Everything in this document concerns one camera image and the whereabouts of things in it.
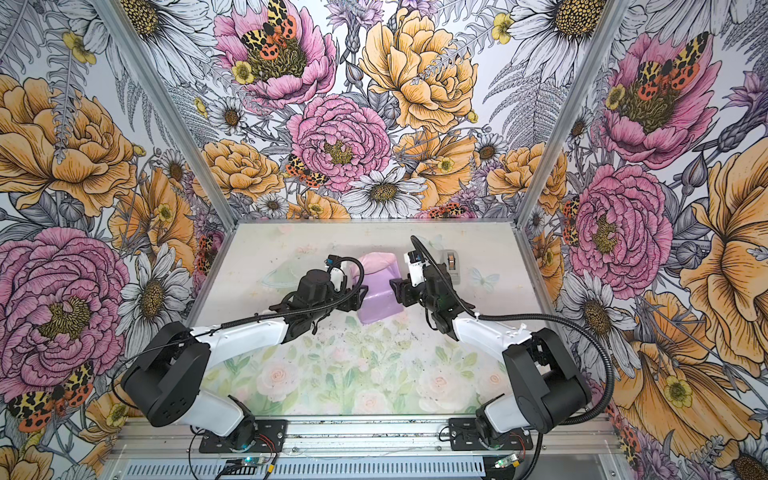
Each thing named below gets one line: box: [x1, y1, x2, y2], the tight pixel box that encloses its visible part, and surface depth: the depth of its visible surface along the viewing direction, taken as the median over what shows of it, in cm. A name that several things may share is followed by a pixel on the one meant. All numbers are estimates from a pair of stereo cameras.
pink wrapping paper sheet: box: [358, 251, 404, 325], surface depth 89 cm
